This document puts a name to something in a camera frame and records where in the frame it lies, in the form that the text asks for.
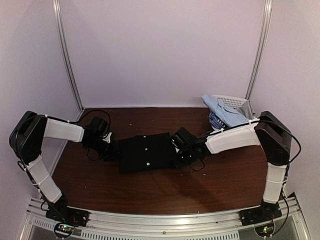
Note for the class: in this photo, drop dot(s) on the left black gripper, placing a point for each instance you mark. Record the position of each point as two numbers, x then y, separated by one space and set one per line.
113 152

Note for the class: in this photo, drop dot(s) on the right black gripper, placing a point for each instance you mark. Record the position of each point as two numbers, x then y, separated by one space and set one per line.
178 164

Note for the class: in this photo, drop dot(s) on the black long sleeve shirt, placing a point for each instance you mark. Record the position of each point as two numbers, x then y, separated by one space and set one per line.
146 152

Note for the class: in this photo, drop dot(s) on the white perforated plastic basket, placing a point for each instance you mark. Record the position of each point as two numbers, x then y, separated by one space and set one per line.
234 102

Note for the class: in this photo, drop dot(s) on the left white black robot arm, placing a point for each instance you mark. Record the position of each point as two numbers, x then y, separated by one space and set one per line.
26 141

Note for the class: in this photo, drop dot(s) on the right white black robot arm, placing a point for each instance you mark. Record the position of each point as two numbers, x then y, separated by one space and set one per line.
266 131

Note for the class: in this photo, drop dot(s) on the blue checkered shirt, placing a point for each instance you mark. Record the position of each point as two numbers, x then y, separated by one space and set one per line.
216 122

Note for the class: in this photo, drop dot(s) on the light blue shirt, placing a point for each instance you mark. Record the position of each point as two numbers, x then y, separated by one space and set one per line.
230 116

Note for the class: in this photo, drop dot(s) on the grey shirt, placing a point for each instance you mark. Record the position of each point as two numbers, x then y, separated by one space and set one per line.
247 110

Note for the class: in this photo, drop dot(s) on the left circuit board with LEDs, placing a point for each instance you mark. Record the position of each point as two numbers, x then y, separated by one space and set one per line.
63 230

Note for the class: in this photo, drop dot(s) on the circuit board with leds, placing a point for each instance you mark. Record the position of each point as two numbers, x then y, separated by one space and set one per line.
265 230
63 230

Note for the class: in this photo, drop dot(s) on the right circuit board with LEDs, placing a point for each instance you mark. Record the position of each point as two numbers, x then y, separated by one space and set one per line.
265 230

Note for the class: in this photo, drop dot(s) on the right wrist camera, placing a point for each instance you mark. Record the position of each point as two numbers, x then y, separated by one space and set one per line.
177 144

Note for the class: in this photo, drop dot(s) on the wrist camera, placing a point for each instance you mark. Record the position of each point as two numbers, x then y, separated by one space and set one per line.
109 137
177 144

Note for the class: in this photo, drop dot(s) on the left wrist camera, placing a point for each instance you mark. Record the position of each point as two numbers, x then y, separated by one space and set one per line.
109 137

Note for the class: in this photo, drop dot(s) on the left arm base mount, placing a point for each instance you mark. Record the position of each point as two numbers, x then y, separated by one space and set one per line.
71 216

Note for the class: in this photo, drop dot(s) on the front aluminium rail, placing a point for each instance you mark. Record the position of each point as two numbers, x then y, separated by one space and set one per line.
221 225

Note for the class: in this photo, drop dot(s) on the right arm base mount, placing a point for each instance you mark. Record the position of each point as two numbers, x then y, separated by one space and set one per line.
259 215

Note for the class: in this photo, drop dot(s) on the left aluminium frame post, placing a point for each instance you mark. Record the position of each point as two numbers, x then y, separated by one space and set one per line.
65 53

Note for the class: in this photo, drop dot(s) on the aluminium frame post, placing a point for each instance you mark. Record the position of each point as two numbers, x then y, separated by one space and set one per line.
263 36
65 53

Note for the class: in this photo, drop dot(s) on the right aluminium frame post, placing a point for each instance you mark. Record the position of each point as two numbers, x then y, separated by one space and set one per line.
263 36

